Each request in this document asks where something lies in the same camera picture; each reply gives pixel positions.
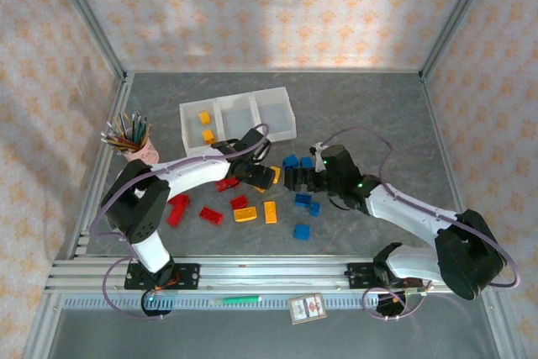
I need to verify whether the pink cup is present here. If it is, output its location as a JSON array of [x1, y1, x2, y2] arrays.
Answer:
[[120, 134, 161, 166]]

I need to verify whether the green pen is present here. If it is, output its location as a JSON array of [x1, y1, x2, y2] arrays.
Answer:
[[212, 294, 262, 305]]

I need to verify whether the bundle of coloured pencils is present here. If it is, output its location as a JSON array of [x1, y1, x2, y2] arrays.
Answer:
[[99, 111, 153, 153]]

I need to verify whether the playing card box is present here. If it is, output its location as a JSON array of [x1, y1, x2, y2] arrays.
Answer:
[[287, 293, 328, 325]]

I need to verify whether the aluminium mounting rail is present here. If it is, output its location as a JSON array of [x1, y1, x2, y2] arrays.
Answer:
[[45, 256, 504, 296]]

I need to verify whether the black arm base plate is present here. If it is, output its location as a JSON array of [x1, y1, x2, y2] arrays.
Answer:
[[124, 260, 201, 291], [346, 261, 424, 291]]

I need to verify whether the aluminium side rail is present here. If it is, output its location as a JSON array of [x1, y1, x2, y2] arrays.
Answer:
[[419, 72, 501, 261], [66, 71, 136, 261]]

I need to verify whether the grey slotted cable duct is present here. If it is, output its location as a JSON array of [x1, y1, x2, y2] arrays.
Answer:
[[61, 294, 382, 312]]

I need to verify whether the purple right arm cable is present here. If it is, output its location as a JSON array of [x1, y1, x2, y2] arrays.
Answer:
[[313, 126, 521, 322]]

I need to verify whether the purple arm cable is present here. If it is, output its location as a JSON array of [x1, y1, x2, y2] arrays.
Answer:
[[313, 126, 521, 322], [88, 123, 272, 321]]

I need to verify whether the black round cable port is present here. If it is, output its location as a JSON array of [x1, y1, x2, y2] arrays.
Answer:
[[375, 291, 408, 320], [141, 289, 174, 319]]

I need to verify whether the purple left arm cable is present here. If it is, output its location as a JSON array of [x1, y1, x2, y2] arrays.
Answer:
[[88, 123, 272, 321]]

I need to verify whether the aluminium frame post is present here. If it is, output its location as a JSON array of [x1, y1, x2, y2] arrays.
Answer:
[[419, 0, 502, 82], [45, 0, 129, 82]]

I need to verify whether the aluminium frame leg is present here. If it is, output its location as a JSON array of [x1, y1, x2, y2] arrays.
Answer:
[[482, 293, 526, 359], [23, 293, 64, 359]]

